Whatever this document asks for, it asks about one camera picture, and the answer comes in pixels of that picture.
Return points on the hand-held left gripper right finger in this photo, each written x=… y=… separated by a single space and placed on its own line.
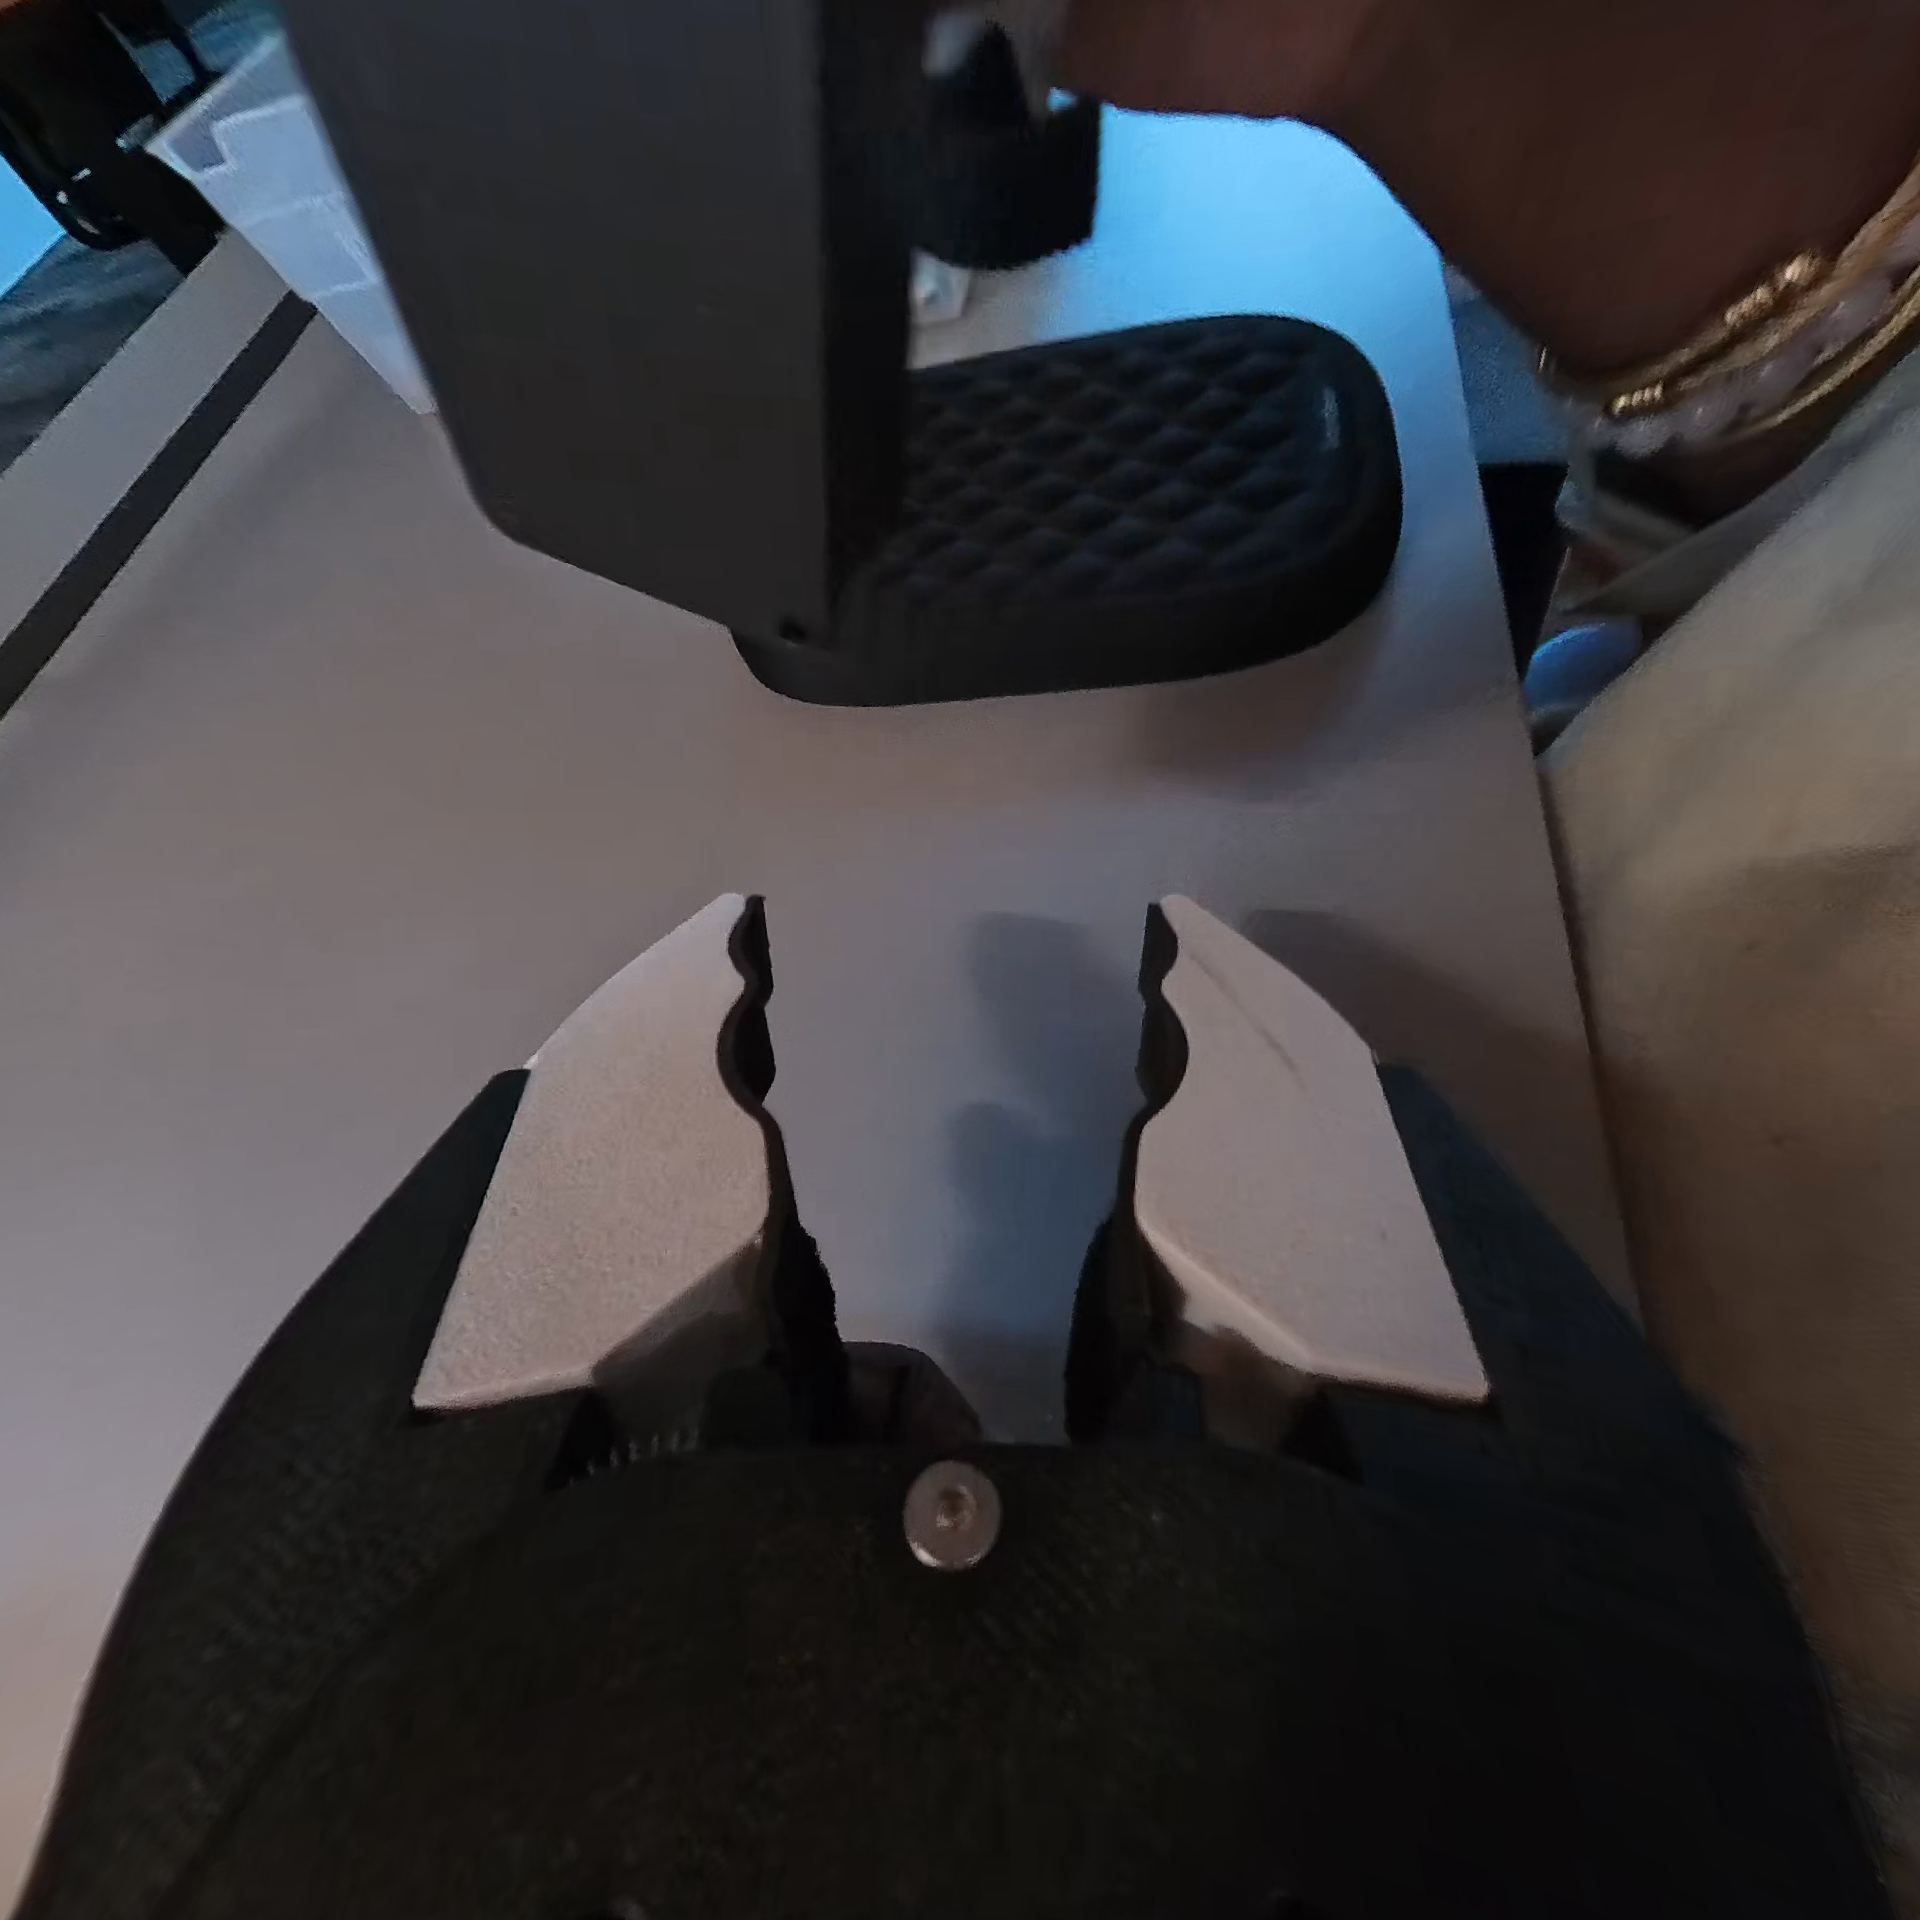
x=1290 y=1213

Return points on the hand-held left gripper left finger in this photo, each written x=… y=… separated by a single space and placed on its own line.
x=628 y=1201

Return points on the clear plastic bin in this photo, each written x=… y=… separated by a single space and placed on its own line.
x=283 y=193

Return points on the person's right hand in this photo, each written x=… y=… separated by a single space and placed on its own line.
x=1499 y=123

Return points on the black office chair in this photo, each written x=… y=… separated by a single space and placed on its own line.
x=148 y=210

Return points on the black quilted wrist rest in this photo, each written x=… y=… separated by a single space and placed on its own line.
x=1124 y=479

